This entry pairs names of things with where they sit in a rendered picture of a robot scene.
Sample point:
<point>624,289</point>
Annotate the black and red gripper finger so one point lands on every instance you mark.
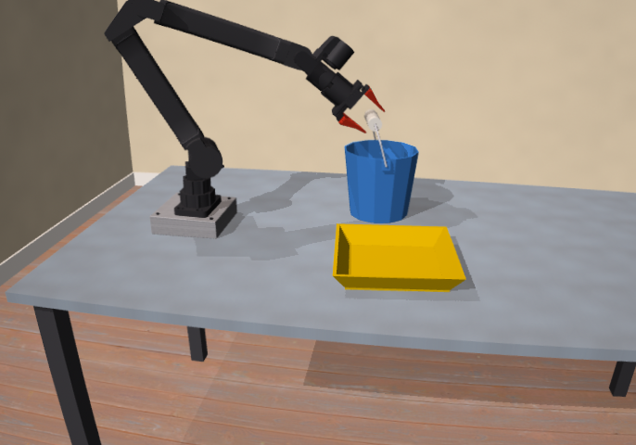
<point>347,121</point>
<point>371,96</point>

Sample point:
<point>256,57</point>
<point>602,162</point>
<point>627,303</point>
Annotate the yellow rectangular tray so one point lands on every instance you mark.
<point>396,258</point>

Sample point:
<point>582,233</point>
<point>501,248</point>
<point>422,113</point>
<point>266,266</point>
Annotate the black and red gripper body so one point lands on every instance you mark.
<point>344,95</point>

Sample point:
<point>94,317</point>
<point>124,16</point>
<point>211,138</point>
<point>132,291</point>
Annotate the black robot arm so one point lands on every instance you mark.
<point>206,159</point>

